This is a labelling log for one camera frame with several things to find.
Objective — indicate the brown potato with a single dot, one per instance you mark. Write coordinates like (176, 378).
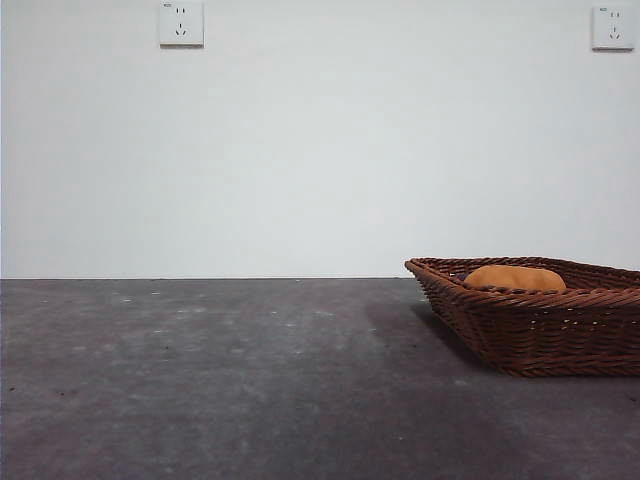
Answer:
(515, 277)

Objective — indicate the brown woven wicker basket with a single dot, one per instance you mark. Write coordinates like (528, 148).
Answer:
(540, 335)

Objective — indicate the white wall socket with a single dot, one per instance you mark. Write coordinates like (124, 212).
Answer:
(182, 25)
(613, 29)

